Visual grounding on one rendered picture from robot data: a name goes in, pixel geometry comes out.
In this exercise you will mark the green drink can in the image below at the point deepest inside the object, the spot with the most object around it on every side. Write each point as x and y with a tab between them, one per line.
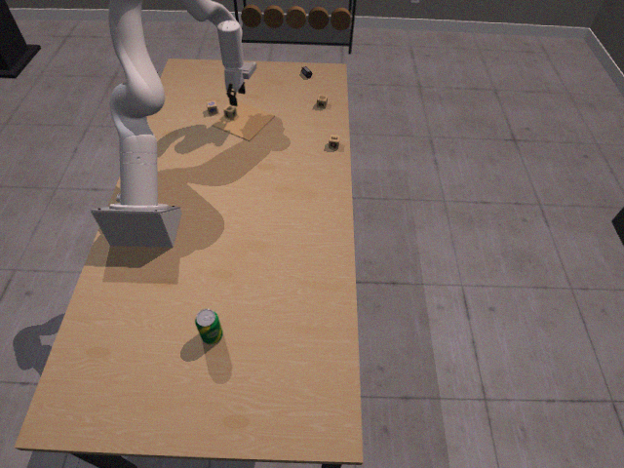
209	327

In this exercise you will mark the tan mat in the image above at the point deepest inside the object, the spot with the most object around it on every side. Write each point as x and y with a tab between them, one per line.
248	122

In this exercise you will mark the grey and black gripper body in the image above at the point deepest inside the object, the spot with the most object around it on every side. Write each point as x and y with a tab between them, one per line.
234	77

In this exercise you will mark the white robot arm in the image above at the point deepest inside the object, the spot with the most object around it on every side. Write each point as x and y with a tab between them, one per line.
143	93

